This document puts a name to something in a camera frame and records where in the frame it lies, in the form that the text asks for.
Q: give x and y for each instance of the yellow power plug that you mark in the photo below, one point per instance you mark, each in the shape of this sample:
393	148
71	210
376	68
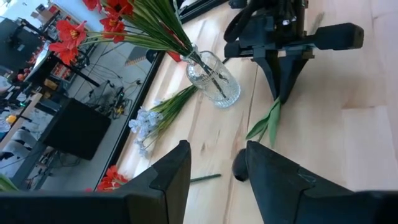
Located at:
119	109

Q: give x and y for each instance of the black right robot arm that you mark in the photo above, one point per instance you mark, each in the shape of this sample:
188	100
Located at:
289	6

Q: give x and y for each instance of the red artificial flower bunch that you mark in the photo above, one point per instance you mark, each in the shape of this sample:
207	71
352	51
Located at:
112	180
71	32
119	6

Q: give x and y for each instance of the clear glass vase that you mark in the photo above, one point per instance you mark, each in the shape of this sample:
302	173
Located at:
217	90

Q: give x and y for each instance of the white artificial flower bunch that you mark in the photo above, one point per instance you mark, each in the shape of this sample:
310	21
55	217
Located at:
146	121

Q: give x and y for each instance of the black artificial tulip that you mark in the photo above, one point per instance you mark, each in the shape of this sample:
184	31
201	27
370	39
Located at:
273	121

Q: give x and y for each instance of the large black box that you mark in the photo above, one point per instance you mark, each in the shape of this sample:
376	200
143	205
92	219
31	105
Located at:
77	127

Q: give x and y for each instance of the black frame clamp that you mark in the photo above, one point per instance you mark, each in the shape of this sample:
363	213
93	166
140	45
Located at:
152	56

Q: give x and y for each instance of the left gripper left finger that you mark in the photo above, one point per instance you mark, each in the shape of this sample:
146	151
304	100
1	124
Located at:
155	202

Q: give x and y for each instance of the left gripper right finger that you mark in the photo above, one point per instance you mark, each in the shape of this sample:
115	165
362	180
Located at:
280	199

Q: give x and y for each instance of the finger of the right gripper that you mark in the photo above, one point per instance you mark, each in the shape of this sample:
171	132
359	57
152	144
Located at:
289	74
270	70

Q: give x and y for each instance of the black workstation table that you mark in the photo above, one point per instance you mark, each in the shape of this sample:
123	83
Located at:
18	46

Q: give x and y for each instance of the red flower bouquet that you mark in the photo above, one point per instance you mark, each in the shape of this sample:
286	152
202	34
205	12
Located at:
119	146

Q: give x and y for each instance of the shelf with red bins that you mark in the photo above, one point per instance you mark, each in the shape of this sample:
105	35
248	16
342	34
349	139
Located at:
59	37

